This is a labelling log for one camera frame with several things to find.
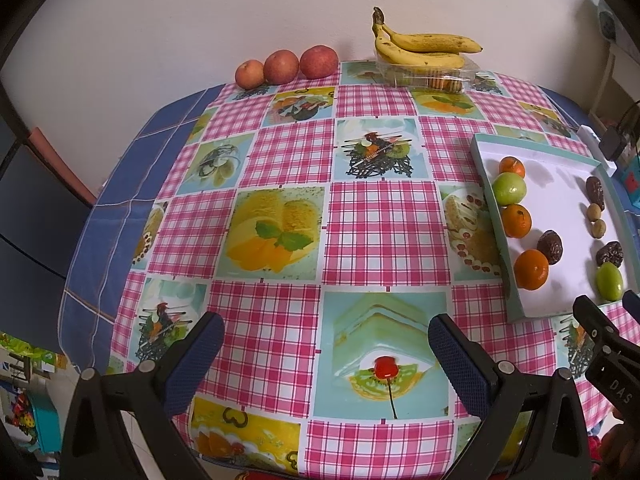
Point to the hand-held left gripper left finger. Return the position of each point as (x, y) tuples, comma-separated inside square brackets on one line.
[(197, 355)]

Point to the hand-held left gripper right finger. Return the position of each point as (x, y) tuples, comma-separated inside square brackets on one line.
[(457, 360)]

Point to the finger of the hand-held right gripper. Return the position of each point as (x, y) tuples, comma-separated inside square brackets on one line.
[(595, 322), (632, 306)]

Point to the green jujube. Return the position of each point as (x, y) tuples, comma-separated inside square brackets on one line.
[(509, 188), (610, 281)]

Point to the dark round passion fruit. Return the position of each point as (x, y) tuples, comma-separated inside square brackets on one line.
[(610, 254)]

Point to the mandarin orange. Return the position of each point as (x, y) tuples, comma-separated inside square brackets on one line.
[(512, 166), (516, 220), (531, 270)]

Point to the brown longan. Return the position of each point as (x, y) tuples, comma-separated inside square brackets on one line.
[(597, 229), (593, 211)]

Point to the dark brown dried date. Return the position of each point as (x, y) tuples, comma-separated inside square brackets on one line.
[(550, 247), (595, 191)]

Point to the white teal cardboard tray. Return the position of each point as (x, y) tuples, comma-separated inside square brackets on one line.
[(555, 200)]

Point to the person's right hand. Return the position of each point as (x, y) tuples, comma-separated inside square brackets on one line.
[(615, 442)]

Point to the teal toy box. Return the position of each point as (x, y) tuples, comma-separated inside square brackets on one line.
[(630, 180)]

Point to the pink checked printed tablecloth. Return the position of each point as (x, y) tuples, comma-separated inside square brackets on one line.
[(380, 230)]

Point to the black power adapter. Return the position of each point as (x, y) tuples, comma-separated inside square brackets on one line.
[(611, 142)]

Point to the teal plastic bin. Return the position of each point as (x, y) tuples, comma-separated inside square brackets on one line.
[(40, 425)]

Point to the green patterned bag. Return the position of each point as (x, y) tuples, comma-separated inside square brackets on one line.
[(25, 350)]

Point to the white power strip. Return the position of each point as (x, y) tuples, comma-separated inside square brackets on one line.
[(591, 137)]

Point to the white chair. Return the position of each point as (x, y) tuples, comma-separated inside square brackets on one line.
[(607, 75)]

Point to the reddish brown panel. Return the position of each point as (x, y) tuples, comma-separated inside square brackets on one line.
[(55, 160)]

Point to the orange in plastic container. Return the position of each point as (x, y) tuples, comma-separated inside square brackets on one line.
[(445, 83)]

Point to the pale orange apple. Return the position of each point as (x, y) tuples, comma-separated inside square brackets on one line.
[(249, 74)]

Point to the clear plastic container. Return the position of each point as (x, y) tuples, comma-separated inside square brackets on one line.
[(400, 77)]

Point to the red apple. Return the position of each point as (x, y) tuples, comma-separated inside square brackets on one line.
[(281, 66), (318, 61)]

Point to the yellow banana bunch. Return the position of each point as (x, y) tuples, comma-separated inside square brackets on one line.
[(425, 42)]

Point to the teal round wall ornament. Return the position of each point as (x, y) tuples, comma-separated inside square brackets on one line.
[(607, 22)]

